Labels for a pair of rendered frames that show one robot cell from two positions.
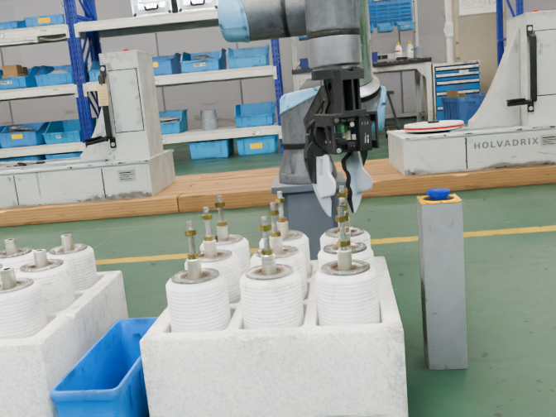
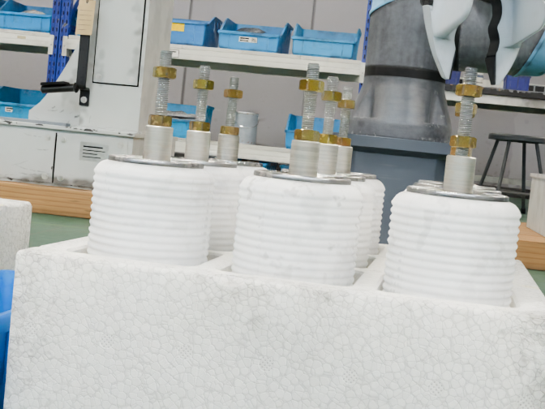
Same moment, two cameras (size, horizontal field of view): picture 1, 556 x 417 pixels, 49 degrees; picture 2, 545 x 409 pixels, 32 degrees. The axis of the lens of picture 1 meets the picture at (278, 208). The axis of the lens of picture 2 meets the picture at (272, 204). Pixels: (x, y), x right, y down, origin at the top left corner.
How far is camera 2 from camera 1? 0.30 m
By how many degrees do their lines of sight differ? 8
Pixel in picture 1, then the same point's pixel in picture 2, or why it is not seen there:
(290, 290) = (338, 213)
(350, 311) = (453, 273)
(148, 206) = not seen: hidden behind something
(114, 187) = (70, 167)
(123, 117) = (110, 59)
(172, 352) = (75, 286)
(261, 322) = (267, 264)
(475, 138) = not seen: outside the picture
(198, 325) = (139, 249)
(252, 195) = not seen: hidden behind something
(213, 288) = (186, 182)
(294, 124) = (392, 30)
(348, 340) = (440, 324)
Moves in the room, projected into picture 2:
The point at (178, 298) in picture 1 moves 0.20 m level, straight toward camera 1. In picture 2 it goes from (112, 187) to (91, 207)
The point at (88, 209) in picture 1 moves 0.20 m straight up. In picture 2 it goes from (19, 193) to (25, 127)
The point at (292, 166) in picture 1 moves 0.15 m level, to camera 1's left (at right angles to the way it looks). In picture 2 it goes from (375, 105) to (267, 94)
